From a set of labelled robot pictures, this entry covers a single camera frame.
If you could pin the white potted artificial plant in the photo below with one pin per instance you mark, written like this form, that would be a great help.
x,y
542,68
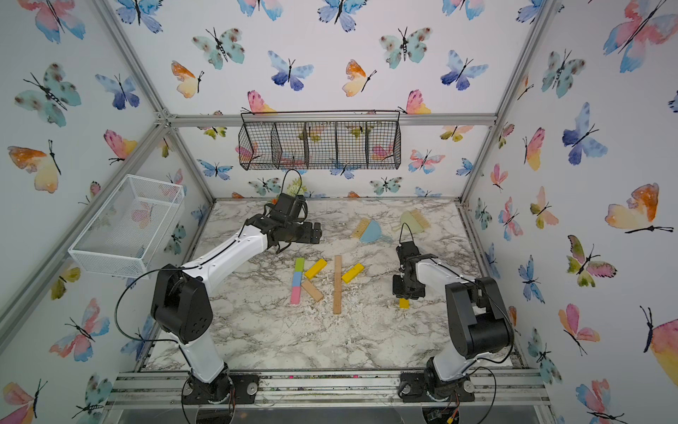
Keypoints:
x,y
293,188

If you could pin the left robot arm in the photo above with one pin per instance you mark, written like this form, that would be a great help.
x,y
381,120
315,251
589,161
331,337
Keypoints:
x,y
182,299

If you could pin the white mesh wall basket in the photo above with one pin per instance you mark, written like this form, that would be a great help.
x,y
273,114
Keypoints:
x,y
128,229

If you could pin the natural wood block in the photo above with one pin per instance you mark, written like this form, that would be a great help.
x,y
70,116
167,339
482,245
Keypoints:
x,y
311,290
338,282
337,303
338,260

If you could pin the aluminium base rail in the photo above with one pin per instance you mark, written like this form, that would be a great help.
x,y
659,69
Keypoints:
x,y
297,389

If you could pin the natural wood block bottom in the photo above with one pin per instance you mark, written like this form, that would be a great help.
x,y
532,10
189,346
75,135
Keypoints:
x,y
337,303

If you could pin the pink block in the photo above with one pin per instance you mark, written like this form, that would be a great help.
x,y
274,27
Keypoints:
x,y
296,295

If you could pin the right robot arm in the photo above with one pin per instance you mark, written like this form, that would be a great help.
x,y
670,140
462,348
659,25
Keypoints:
x,y
478,322

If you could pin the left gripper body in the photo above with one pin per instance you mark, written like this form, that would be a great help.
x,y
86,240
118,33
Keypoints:
x,y
293,231

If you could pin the green block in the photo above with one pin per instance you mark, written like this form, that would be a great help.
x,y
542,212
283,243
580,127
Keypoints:
x,y
299,265

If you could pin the black wire wall basket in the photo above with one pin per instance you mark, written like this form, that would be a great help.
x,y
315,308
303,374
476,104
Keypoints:
x,y
320,140

